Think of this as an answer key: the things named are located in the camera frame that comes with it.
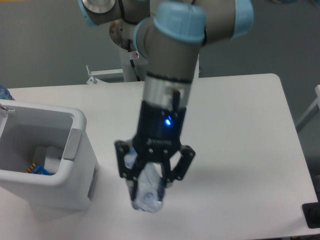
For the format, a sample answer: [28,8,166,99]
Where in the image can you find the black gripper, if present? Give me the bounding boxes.
[114,100,196,201]

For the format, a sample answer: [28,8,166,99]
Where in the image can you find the clear plastic water bottle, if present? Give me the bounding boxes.
[131,162,166,213]

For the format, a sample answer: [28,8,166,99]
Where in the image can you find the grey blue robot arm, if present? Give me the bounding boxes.
[78,0,254,200]

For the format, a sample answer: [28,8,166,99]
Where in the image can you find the white trash can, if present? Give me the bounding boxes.
[0,99,99,210]

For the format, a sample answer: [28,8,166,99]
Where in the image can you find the blue orange snack wrapper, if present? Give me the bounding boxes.
[25,162,52,176]

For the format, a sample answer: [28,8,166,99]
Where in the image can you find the blue patterned object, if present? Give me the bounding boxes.
[0,85,15,101]

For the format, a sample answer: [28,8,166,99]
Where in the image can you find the white furniture leg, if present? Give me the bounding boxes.
[295,84,320,133]

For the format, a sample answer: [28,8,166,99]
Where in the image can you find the black table clamp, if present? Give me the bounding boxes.
[302,202,320,229]

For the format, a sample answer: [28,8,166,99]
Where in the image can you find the white base bracket frame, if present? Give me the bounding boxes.
[86,65,124,85]

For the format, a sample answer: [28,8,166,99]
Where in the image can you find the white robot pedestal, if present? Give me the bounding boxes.
[109,19,148,82]

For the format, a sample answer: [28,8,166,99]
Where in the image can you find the black pedestal cable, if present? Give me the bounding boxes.
[126,38,141,82]

